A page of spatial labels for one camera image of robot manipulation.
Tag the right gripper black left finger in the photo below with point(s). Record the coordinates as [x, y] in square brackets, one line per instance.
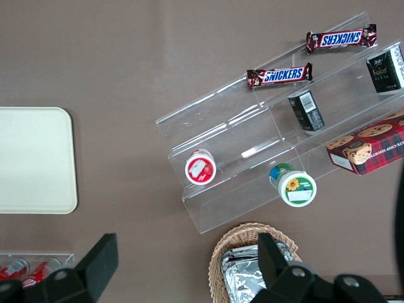
[94, 271]

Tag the black drink carton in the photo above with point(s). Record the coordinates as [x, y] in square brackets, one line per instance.
[385, 71]
[307, 110]

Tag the clear acrylic bottle rack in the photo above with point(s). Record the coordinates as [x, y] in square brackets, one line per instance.
[71, 257]

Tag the green lid sunflower cup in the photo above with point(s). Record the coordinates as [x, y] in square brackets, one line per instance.
[298, 189]

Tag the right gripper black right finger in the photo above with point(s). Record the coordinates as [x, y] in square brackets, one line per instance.
[284, 281]

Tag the light wicker basket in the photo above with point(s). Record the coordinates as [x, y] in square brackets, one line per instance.
[217, 252]

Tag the Snickers chocolate bar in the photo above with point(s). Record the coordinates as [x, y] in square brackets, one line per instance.
[341, 38]
[281, 75]

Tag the clear acrylic stepped shelf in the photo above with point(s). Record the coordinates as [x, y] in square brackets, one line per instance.
[205, 126]

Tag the foil wrapped pack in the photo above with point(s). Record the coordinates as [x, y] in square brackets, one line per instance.
[243, 281]

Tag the cream plastic tray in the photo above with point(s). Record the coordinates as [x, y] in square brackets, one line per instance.
[31, 158]

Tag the red lid yogurt cup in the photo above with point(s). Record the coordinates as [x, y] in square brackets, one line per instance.
[200, 168]

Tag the red tartan cookie box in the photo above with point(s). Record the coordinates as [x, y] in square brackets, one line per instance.
[372, 145]

